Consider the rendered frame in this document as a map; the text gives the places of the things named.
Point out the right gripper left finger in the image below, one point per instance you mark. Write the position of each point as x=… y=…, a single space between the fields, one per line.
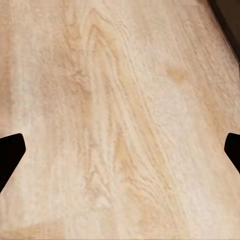
x=12 y=149

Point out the cabinet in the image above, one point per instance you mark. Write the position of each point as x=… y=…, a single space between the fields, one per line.
x=228 y=15

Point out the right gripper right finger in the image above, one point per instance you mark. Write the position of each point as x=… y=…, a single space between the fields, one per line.
x=232 y=149

